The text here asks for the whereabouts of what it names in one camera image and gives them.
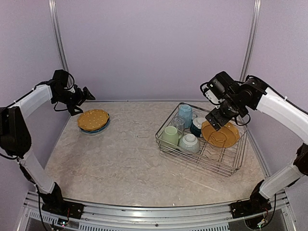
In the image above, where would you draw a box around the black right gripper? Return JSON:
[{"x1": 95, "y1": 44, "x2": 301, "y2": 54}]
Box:
[{"x1": 206, "y1": 96, "x2": 245, "y2": 130}]

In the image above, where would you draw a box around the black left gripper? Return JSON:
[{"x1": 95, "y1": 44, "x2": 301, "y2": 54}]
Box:
[{"x1": 52, "y1": 87, "x2": 95, "y2": 116}]

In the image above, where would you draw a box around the yellow polka dot plate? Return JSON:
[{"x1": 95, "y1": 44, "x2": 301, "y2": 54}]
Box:
[{"x1": 77, "y1": 109, "x2": 110, "y2": 131}]

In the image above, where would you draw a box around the blue polka dot plate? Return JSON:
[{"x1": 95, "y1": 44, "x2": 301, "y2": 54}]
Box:
[{"x1": 79, "y1": 119, "x2": 110, "y2": 134}]

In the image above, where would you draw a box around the pale striped bowl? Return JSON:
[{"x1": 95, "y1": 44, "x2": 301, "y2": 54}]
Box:
[{"x1": 178, "y1": 133, "x2": 200, "y2": 154}]

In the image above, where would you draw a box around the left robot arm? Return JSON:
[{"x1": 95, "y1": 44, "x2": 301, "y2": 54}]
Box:
[{"x1": 0, "y1": 69, "x2": 95, "y2": 214}]

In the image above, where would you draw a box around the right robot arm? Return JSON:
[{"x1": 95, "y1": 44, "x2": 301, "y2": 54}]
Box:
[{"x1": 200, "y1": 71, "x2": 308, "y2": 214}]

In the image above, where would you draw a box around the dark teal white bowl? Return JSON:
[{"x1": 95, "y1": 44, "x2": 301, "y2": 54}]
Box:
[{"x1": 190, "y1": 117, "x2": 206, "y2": 137}]

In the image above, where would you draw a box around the light blue cup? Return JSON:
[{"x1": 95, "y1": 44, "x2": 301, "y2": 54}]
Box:
[{"x1": 178, "y1": 104, "x2": 193, "y2": 128}]

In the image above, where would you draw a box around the clear glass cup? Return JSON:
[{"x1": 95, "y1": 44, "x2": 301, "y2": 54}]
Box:
[{"x1": 171, "y1": 115, "x2": 185, "y2": 133}]

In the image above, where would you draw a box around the light green cup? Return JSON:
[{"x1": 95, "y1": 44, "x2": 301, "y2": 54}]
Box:
[{"x1": 161, "y1": 126, "x2": 183, "y2": 146}]

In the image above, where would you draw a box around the metal wire dish rack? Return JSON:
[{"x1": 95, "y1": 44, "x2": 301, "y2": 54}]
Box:
[{"x1": 155, "y1": 103, "x2": 246, "y2": 177}]

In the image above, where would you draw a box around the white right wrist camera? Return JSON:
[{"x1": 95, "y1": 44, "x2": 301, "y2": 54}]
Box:
[{"x1": 200, "y1": 82, "x2": 220, "y2": 106}]

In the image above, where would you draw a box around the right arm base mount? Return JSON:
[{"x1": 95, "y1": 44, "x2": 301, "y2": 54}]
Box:
[{"x1": 230, "y1": 200, "x2": 272, "y2": 218}]

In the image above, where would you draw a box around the right aluminium corner post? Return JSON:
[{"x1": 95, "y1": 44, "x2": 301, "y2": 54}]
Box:
[{"x1": 240, "y1": 0, "x2": 261, "y2": 81}]

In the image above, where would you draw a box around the aluminium corner post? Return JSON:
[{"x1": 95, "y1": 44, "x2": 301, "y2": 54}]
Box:
[
  {"x1": 48, "y1": 0, "x2": 69, "y2": 71},
  {"x1": 240, "y1": 0, "x2": 261, "y2": 81}
]

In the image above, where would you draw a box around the left aluminium corner post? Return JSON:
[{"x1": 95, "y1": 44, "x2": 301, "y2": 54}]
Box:
[{"x1": 48, "y1": 0, "x2": 69, "y2": 71}]

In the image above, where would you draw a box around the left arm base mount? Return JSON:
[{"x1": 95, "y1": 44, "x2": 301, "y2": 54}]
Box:
[{"x1": 42, "y1": 201, "x2": 85, "y2": 219}]

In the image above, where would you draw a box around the aluminium front frame rail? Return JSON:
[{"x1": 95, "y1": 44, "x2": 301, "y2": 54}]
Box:
[{"x1": 14, "y1": 192, "x2": 298, "y2": 231}]

